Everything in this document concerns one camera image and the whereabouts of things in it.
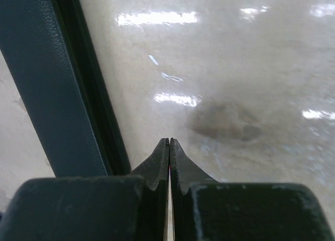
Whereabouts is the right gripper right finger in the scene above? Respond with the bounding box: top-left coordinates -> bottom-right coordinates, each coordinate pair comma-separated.
169,139 -> 334,240

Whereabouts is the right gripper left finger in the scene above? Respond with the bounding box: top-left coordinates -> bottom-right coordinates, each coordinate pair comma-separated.
1,138 -> 169,240

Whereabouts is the black tool case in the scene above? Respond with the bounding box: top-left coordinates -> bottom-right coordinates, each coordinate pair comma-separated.
1,0 -> 131,177

